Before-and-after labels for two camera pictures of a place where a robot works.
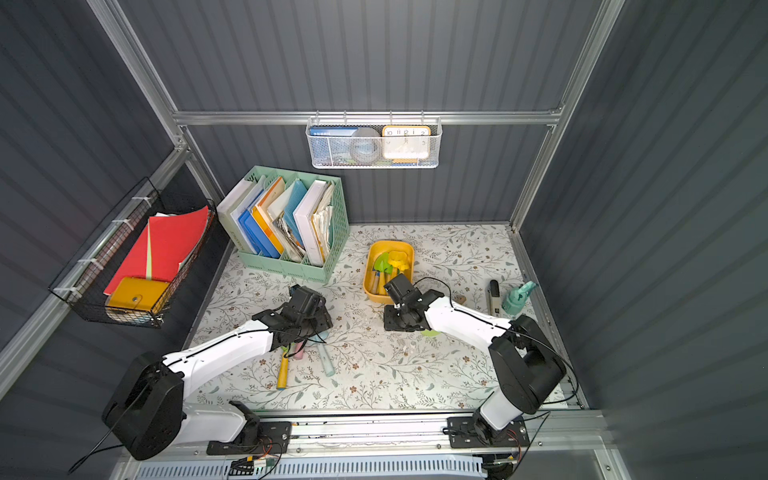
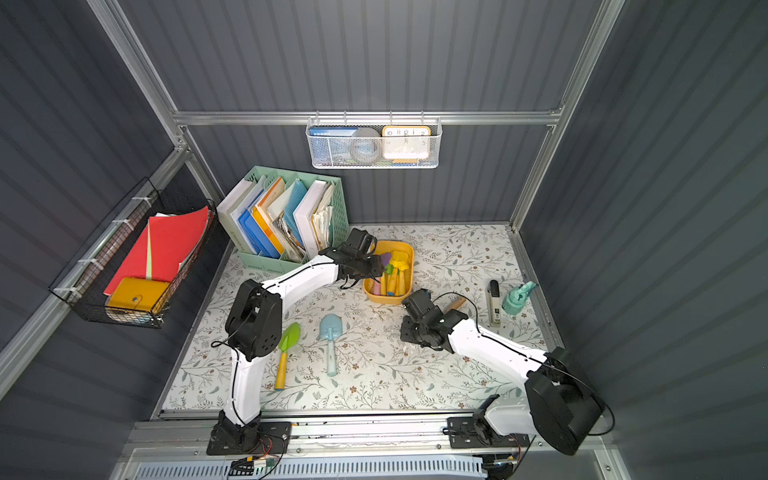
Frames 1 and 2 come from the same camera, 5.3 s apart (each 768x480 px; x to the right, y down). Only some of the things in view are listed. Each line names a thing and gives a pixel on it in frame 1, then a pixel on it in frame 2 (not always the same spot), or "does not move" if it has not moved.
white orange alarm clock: x=406 y=143 does not move
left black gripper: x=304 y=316 -> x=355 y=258
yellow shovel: x=399 y=259 does not move
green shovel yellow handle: x=283 y=370 does not move
